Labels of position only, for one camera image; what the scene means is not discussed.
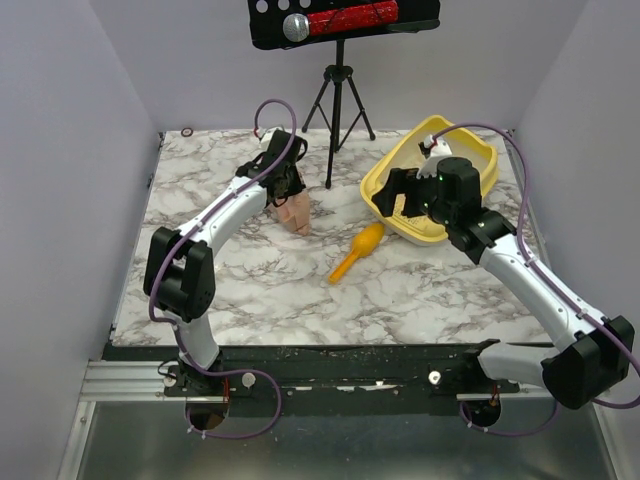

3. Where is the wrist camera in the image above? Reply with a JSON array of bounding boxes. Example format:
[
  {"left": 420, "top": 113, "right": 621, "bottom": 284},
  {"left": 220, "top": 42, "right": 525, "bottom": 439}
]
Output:
[
  {"left": 418, "top": 135, "right": 453, "bottom": 177},
  {"left": 257, "top": 126, "right": 285, "bottom": 150}
]

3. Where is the yellow litter box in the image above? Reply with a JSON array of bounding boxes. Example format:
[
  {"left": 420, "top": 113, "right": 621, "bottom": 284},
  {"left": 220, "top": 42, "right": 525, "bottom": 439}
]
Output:
[{"left": 360, "top": 115, "right": 499, "bottom": 246}]

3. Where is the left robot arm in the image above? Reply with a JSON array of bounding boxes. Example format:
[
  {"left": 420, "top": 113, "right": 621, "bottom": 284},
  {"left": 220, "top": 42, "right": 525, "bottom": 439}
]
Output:
[{"left": 143, "top": 129, "right": 308, "bottom": 395}]

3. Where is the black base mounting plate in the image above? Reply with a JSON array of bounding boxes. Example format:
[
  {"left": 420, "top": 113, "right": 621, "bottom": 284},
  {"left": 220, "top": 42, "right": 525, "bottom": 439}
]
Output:
[{"left": 102, "top": 339, "right": 551, "bottom": 419}]

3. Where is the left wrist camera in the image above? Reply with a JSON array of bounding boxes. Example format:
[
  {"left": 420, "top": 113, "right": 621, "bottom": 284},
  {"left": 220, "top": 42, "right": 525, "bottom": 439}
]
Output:
[{"left": 257, "top": 126, "right": 285, "bottom": 150}]

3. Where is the pink cat litter bag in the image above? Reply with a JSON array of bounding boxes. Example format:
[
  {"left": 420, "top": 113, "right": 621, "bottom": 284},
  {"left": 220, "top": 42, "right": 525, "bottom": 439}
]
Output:
[{"left": 269, "top": 191, "right": 311, "bottom": 236}]

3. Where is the red handled microphone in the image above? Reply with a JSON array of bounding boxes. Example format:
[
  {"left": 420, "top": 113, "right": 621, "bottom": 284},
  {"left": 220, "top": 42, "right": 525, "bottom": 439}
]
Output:
[{"left": 282, "top": 1, "right": 399, "bottom": 43}]

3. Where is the black tripod stand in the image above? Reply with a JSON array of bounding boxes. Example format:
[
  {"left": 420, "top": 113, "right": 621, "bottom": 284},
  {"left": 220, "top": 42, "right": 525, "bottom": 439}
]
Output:
[{"left": 301, "top": 40, "right": 376, "bottom": 190}]

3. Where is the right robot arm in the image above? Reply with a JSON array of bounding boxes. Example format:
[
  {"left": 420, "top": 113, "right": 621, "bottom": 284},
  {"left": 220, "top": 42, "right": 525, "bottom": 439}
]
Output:
[{"left": 372, "top": 157, "right": 635, "bottom": 409}]

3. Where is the aluminium rail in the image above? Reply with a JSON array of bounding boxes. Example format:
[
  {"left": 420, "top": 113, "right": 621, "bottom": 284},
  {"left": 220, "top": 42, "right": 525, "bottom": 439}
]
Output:
[{"left": 79, "top": 361, "right": 223, "bottom": 403}]

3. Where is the yellow litter scoop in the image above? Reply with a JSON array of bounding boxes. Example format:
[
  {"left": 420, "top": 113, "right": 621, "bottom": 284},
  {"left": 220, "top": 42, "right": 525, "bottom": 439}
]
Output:
[{"left": 328, "top": 223, "right": 385, "bottom": 285}]

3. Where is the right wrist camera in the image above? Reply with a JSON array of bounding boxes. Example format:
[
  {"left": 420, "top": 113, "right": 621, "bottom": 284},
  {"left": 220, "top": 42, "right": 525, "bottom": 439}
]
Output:
[{"left": 418, "top": 135, "right": 453, "bottom": 177}]

